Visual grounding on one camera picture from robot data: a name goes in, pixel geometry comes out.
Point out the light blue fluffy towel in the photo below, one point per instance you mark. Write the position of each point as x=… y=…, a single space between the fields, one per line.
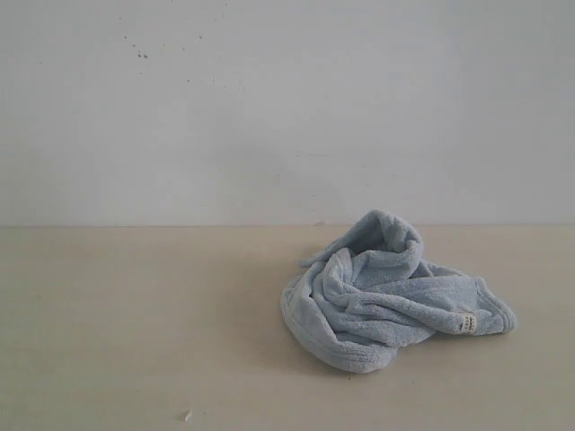
x=370 y=293

